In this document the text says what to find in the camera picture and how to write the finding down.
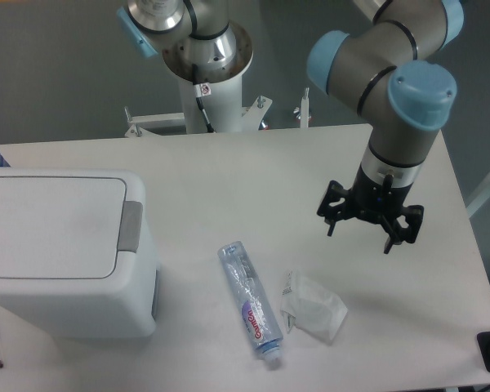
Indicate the clear plastic water bottle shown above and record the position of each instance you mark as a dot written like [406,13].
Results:
[258,317]

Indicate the white metal clamp bracket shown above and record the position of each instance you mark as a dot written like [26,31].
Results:
[302,112]

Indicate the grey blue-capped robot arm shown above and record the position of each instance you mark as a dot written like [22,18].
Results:
[383,75]

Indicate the white push-lid trash can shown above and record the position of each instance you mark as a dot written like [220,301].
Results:
[77,258]

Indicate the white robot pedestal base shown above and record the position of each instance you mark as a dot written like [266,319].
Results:
[209,74]

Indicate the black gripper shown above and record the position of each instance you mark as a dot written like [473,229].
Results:
[377,202]

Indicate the crumpled white plastic wrapper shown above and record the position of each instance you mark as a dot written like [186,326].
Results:
[310,307]

